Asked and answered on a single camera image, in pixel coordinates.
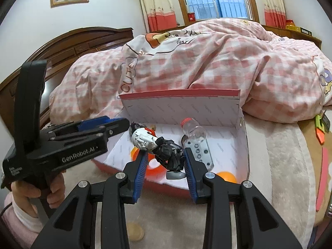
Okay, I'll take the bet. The white black robot toy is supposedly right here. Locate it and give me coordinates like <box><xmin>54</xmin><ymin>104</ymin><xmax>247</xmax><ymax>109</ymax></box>
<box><xmin>129</xmin><ymin>122</ymin><xmax>186</xmax><ymax>180</ymax></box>

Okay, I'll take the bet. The clear plastic bottle red label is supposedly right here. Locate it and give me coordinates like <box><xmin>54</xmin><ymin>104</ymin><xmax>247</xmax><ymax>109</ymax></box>
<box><xmin>181</xmin><ymin>117</ymin><xmax>206</xmax><ymax>142</ymax></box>

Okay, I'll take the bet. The grey perforated plate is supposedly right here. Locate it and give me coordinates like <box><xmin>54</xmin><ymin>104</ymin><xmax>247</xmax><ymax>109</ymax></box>
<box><xmin>181</xmin><ymin>135</ymin><xmax>214</xmax><ymax>171</ymax></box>

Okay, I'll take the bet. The pink sleeve forearm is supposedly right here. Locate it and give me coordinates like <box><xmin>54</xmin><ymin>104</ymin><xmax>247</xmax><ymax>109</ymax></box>
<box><xmin>1</xmin><ymin>193</ymin><xmax>43</xmax><ymax>248</ymax></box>

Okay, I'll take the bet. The person's left hand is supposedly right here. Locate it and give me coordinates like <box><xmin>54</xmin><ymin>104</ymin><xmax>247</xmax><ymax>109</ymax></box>
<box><xmin>11</xmin><ymin>172</ymin><xmax>65</xmax><ymax>218</ymax></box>

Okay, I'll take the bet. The red cardboard box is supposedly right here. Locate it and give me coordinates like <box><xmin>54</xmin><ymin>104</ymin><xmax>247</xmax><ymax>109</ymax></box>
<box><xmin>93</xmin><ymin>89</ymin><xmax>250</xmax><ymax>197</ymax></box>

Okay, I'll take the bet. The orange ball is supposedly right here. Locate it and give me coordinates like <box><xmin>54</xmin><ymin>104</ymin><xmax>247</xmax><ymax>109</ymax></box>
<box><xmin>217</xmin><ymin>171</ymin><xmax>237</xmax><ymax>183</ymax></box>

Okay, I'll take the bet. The beige fleece blanket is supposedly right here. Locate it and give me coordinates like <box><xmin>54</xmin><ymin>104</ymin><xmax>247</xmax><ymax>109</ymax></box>
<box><xmin>62</xmin><ymin>114</ymin><xmax>319</xmax><ymax>249</ymax></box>

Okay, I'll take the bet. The wooden headboard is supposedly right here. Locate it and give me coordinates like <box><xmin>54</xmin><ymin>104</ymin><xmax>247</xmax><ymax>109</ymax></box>
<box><xmin>1</xmin><ymin>26</ymin><xmax>133</xmax><ymax>135</ymax></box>

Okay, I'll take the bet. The left floral curtain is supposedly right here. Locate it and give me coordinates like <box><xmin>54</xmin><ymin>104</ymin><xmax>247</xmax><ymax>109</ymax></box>
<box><xmin>140</xmin><ymin>0</ymin><xmax>177</xmax><ymax>32</ymax></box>

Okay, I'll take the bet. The floral curtain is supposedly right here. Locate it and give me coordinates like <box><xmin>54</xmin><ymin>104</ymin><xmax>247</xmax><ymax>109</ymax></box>
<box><xmin>140</xmin><ymin>0</ymin><xmax>177</xmax><ymax>32</ymax></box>
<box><xmin>263</xmin><ymin>0</ymin><xmax>286</xmax><ymax>29</ymax></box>

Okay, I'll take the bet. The green orange toy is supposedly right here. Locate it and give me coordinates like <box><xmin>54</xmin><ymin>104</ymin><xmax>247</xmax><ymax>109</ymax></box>
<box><xmin>315</xmin><ymin>110</ymin><xmax>331</xmax><ymax>145</ymax></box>

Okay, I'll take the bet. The red box on windowsill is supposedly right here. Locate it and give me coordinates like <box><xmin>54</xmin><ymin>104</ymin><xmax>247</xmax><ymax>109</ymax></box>
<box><xmin>187</xmin><ymin>12</ymin><xmax>196</xmax><ymax>22</ymax></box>

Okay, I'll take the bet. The pink checkered duvet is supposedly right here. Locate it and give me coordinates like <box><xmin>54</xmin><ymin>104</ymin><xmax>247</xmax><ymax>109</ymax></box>
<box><xmin>49</xmin><ymin>19</ymin><xmax>331</xmax><ymax>124</ymax></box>

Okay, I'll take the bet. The right floral curtain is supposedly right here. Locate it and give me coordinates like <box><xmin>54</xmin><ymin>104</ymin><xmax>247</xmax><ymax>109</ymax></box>
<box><xmin>263</xmin><ymin>0</ymin><xmax>286</xmax><ymax>29</ymax></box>

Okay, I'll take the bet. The yellow box on sill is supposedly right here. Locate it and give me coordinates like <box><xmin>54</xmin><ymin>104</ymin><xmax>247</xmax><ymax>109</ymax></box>
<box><xmin>285</xmin><ymin>19</ymin><xmax>312</xmax><ymax>36</ymax></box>

